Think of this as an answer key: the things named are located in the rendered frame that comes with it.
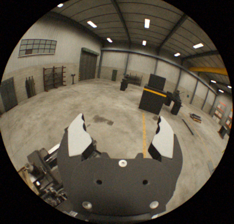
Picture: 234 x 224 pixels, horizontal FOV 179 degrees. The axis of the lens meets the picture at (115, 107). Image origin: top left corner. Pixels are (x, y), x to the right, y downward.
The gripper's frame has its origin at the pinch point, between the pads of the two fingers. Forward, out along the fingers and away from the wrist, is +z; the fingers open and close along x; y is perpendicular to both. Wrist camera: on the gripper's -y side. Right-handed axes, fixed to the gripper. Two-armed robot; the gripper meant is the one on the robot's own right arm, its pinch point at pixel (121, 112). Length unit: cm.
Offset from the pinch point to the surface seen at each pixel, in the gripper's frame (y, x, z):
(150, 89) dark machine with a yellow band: 63, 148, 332
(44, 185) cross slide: 55, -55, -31
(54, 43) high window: -367, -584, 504
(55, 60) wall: -199, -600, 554
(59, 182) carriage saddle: 62, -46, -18
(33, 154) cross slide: 50, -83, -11
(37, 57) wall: -238, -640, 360
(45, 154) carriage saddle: 58, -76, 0
